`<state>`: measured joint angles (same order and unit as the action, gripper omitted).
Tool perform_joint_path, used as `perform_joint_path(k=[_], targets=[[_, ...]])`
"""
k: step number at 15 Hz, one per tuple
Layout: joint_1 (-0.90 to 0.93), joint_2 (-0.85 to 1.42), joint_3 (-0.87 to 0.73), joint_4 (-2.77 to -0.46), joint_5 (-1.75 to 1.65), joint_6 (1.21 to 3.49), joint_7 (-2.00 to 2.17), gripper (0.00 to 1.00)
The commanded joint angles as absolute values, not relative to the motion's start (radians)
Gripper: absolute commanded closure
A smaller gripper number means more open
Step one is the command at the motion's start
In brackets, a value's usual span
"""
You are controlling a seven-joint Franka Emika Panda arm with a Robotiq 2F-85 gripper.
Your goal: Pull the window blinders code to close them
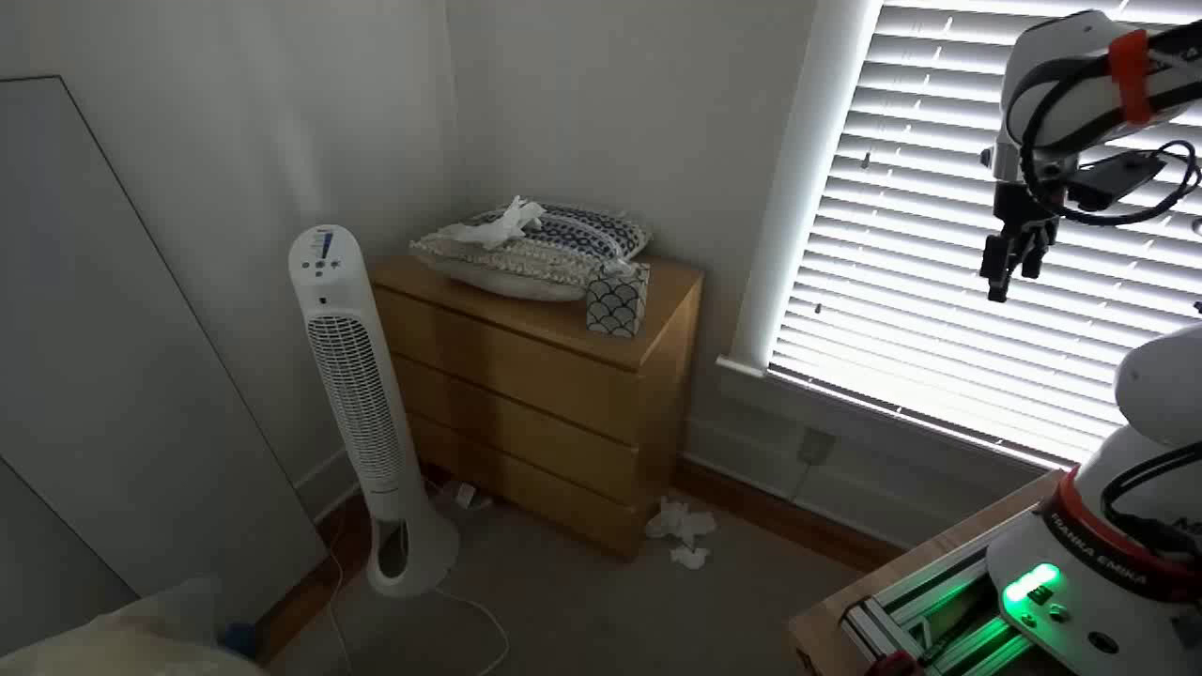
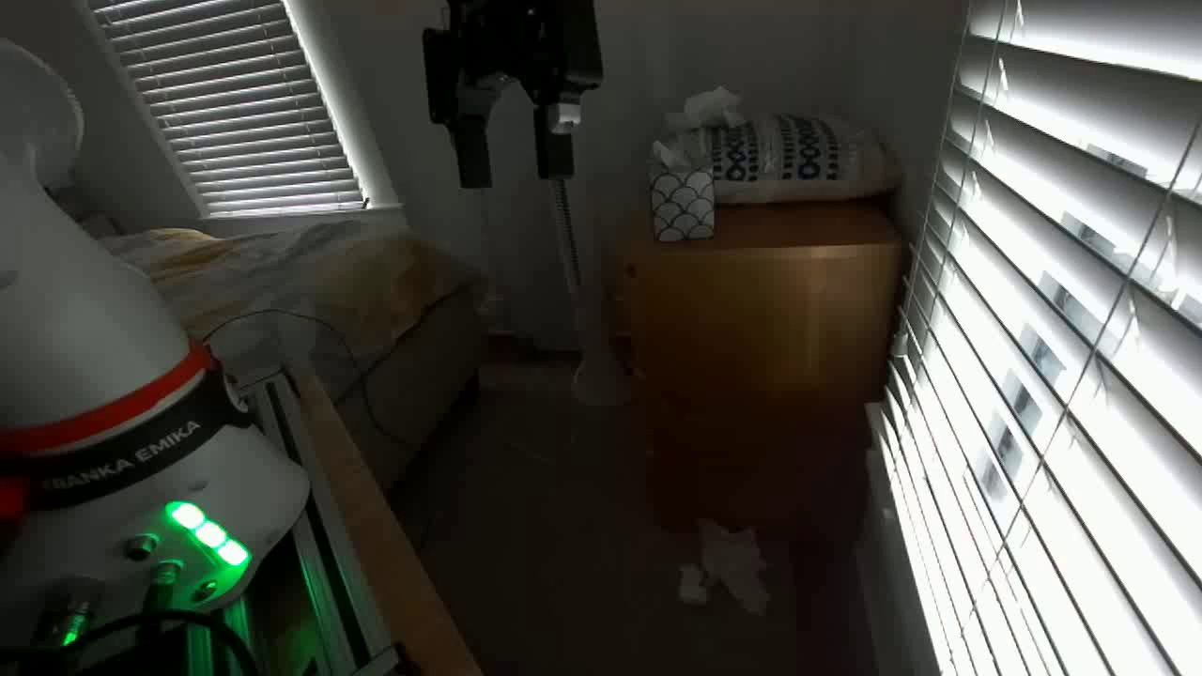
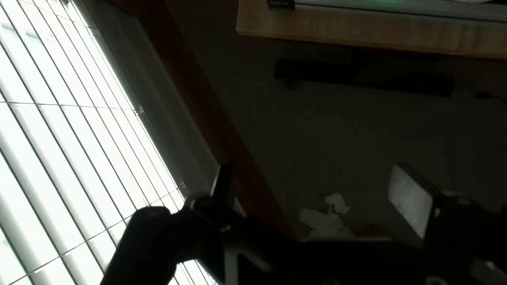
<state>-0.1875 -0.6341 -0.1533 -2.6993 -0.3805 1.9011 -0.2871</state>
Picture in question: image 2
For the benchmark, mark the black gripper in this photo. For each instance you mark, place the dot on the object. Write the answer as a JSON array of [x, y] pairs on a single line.
[[520, 41]]

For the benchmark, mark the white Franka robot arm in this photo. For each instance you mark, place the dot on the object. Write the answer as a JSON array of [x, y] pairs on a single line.
[[89, 340]]

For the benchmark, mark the small white window blinds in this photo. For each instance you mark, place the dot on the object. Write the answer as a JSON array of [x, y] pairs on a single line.
[[239, 98]]

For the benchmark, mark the large white window blinds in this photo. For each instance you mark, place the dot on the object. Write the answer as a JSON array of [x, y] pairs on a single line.
[[1074, 378]]

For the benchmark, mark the patterned tissue box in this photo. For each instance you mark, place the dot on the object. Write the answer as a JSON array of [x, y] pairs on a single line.
[[681, 200]]

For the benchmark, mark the white floor stand pole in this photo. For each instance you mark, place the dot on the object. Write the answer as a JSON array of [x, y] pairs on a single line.
[[587, 311]]

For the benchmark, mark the bed with beige cover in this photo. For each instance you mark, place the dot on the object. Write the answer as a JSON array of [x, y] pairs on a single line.
[[323, 300]]

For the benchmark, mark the white patterned pillow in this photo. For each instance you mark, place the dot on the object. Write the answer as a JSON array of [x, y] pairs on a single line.
[[801, 155]]

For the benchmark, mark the wooden nightstand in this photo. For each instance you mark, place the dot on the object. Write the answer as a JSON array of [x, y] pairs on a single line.
[[765, 311]]

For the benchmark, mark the wooden table edge board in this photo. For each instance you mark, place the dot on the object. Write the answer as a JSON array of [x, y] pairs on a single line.
[[376, 538]]

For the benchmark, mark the crumpled white tissue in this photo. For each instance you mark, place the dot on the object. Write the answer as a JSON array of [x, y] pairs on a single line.
[[727, 564]]

